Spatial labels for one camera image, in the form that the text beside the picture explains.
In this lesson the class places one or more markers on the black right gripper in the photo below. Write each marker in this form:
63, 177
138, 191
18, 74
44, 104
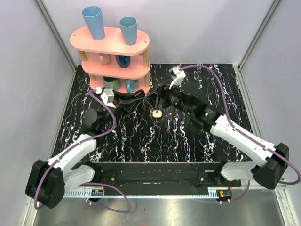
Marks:
163, 92

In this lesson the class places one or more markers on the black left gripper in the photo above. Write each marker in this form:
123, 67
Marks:
120, 103

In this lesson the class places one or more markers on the white earbuds charging case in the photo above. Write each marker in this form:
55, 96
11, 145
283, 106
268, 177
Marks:
157, 114

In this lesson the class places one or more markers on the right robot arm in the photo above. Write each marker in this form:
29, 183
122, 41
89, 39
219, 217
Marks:
268, 161

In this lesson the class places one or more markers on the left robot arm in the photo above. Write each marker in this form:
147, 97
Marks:
49, 180

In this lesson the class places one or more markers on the blue butterfly mug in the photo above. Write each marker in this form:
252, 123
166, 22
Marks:
132, 85

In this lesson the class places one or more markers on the green ceramic mug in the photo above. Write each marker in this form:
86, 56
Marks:
112, 83

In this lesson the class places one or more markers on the pink three-tier shelf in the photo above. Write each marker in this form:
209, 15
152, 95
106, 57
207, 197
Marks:
112, 57

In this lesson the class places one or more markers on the dark blue mug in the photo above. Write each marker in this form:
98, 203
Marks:
123, 61

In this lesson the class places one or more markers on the pink mug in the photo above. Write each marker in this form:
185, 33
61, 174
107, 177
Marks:
104, 58

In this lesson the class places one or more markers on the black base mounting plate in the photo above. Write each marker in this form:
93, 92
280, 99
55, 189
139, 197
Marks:
155, 179

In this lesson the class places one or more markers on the blue cup right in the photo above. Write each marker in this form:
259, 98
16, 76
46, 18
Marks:
128, 26

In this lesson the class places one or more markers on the tall blue cup left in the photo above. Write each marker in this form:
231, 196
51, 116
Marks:
94, 21

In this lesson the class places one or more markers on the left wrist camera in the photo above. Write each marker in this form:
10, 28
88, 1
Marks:
107, 96

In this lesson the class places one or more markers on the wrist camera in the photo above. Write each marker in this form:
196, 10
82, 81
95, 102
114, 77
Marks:
178, 76
107, 96

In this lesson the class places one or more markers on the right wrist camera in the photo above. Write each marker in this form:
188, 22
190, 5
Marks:
178, 76

